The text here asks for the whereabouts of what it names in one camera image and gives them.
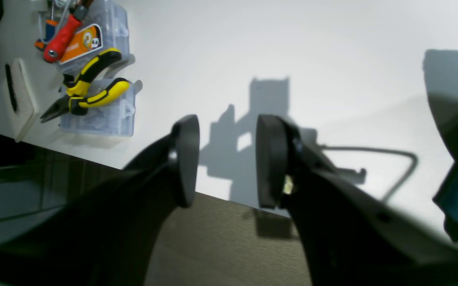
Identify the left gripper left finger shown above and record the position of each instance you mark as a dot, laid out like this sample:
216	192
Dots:
106	236

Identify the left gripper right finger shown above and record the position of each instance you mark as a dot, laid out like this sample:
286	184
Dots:
349	238

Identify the yellow black pliers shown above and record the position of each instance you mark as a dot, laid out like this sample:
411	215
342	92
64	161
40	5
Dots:
76	100

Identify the white wedge block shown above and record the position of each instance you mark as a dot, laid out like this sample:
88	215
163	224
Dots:
20	99

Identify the clear plastic parts box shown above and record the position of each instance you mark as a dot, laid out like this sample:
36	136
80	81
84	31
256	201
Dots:
104	27

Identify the red handled screwdriver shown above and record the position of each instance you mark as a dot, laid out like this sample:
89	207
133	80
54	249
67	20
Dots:
56	48

